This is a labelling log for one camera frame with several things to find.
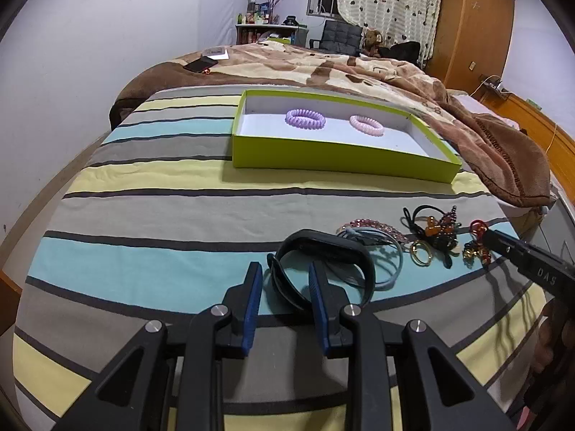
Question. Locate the white bed sheet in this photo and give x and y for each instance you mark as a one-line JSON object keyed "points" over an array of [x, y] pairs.
{"points": [[489, 112]]}

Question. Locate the power strip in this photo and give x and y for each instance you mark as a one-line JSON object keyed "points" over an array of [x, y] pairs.
{"points": [[492, 84]]}

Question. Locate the black phone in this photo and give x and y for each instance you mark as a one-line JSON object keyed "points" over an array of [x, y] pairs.
{"points": [[200, 64]]}

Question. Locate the striped quilt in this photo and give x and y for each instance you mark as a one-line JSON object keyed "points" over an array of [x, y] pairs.
{"points": [[157, 215]]}

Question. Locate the heart print curtain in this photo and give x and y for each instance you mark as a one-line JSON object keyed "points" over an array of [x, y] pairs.
{"points": [[391, 0]]}

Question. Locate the white desk shelf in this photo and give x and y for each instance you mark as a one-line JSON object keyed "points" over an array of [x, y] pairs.
{"points": [[269, 31]]}

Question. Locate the brown teddy bear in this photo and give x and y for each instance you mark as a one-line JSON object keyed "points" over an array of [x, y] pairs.
{"points": [[372, 40]]}

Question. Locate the wooden headboard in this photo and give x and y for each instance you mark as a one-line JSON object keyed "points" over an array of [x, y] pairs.
{"points": [[525, 116]]}

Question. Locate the black desk device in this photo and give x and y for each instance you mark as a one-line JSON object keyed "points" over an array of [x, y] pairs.
{"points": [[293, 21]]}

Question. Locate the group of bottles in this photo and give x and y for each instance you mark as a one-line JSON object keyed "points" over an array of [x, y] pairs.
{"points": [[258, 15]]}

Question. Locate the red knot bead charm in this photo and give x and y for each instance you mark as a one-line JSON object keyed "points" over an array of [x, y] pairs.
{"points": [[477, 251]]}

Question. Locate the black smart band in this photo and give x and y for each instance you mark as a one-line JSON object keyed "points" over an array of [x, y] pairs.
{"points": [[323, 238]]}

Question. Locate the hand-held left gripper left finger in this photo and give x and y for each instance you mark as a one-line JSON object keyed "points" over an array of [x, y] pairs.
{"points": [[251, 305]]}

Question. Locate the dark cloth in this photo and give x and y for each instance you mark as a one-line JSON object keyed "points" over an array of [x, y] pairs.
{"points": [[402, 51]]}

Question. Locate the brown patterned blanket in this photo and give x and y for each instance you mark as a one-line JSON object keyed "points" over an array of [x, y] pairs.
{"points": [[314, 67]]}

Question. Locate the wooden wardrobe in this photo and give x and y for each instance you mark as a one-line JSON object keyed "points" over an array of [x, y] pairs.
{"points": [[471, 18]]}

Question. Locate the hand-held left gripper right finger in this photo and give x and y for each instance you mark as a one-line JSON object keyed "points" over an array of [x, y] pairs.
{"points": [[320, 309]]}

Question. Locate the green cardboard box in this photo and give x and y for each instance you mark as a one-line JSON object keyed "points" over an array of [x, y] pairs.
{"points": [[337, 157]]}

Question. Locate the white flat box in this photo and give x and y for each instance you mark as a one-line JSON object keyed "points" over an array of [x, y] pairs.
{"points": [[218, 52]]}

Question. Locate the black office chair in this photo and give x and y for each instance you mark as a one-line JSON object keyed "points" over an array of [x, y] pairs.
{"points": [[341, 36]]}

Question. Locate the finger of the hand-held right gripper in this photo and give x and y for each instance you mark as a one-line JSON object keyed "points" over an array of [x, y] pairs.
{"points": [[507, 244]]}

